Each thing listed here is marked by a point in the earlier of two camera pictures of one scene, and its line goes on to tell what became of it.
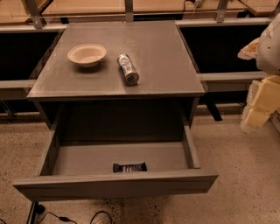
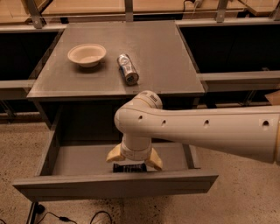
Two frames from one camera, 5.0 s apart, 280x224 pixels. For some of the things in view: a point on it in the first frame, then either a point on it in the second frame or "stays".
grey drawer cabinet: (114, 81) stays
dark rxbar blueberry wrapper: (129, 168) stays
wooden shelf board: (20, 9) stays
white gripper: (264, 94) -> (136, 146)
